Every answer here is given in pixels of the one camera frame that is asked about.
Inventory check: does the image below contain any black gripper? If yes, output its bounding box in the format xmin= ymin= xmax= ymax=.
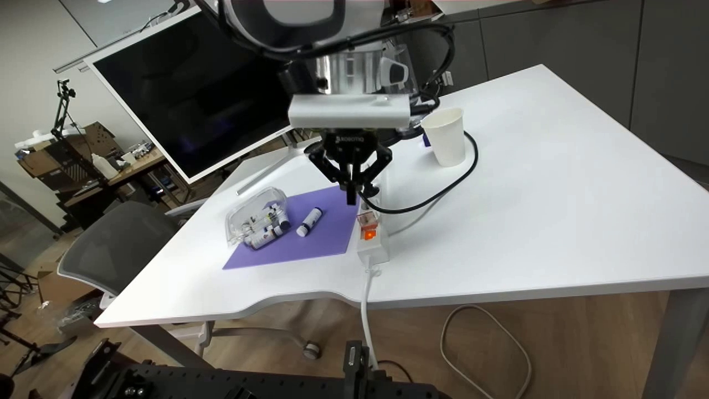
xmin=305 ymin=131 xmax=392 ymax=207

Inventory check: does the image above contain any white power strip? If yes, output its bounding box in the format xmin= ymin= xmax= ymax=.
xmin=357 ymin=209 xmax=387 ymax=263

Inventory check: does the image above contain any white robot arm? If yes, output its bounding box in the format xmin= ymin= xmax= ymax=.
xmin=195 ymin=0 xmax=455 ymax=203

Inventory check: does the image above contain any white tube on mat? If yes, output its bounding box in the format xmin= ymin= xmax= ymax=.
xmin=294 ymin=207 xmax=324 ymax=237

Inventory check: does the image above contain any purple mat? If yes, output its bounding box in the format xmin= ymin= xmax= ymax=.
xmin=227 ymin=186 xmax=357 ymax=268

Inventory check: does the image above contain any clear plastic container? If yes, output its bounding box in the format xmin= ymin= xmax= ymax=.
xmin=227 ymin=189 xmax=291 ymax=250

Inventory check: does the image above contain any white paper cup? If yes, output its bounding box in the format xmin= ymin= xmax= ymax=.
xmin=422 ymin=106 xmax=466 ymax=166

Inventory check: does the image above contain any white computer monitor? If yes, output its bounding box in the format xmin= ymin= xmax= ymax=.
xmin=86 ymin=6 xmax=293 ymax=185

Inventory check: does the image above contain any grey office chair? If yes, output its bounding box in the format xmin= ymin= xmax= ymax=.
xmin=57 ymin=201 xmax=179 ymax=295

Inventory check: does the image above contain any wooden cluttered side desk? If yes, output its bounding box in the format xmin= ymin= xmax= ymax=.
xmin=15 ymin=123 xmax=189 ymax=226

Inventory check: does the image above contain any black perforated breadboard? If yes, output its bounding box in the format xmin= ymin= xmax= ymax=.
xmin=71 ymin=342 xmax=449 ymax=399

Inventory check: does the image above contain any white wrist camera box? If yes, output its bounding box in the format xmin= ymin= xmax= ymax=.
xmin=289 ymin=93 xmax=409 ymax=128

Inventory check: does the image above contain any black power cable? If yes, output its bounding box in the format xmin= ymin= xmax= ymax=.
xmin=364 ymin=128 xmax=483 ymax=217

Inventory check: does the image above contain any black camera tripod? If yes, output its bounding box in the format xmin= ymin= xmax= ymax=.
xmin=51 ymin=80 xmax=80 ymax=139

